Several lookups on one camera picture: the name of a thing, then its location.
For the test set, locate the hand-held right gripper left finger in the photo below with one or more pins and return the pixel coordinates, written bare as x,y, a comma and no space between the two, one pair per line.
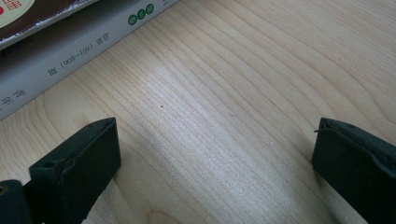
77,174

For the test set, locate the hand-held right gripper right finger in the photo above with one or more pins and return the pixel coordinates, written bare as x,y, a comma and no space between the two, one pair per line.
358,174

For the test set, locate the thick white book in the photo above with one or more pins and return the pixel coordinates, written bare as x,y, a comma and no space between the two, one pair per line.
71,59

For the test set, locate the red title magazine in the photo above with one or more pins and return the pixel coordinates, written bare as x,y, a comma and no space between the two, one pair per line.
37,15

